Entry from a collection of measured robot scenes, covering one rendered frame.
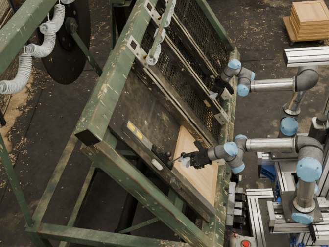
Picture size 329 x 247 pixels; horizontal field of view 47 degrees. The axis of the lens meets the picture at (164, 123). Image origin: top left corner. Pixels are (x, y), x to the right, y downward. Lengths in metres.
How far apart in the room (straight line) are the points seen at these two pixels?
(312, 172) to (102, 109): 1.06
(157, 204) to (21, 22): 1.19
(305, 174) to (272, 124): 2.48
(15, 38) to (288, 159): 1.96
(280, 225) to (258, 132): 1.89
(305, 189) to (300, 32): 3.60
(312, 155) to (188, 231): 0.84
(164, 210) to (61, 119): 2.84
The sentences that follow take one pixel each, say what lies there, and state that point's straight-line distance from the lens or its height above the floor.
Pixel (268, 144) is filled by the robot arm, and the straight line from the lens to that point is 2.11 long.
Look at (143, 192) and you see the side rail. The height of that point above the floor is 1.48.
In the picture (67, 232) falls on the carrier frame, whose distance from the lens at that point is 2.84.
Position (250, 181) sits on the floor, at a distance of 3.88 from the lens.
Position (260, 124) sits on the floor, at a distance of 4.40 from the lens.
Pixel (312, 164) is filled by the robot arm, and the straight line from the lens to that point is 1.94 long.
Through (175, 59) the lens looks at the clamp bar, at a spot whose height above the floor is 1.53.
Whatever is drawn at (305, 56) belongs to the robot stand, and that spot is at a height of 2.02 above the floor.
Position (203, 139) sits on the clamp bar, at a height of 1.18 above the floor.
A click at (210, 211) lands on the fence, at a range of 2.57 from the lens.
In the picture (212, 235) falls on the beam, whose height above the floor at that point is 0.90.
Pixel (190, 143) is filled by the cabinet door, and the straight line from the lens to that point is 2.59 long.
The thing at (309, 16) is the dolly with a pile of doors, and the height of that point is 0.40.
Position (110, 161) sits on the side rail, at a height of 1.73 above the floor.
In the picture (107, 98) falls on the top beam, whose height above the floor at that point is 1.93.
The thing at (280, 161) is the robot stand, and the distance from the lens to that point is 2.86.
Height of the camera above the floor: 3.16
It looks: 46 degrees down
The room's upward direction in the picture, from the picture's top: 7 degrees counter-clockwise
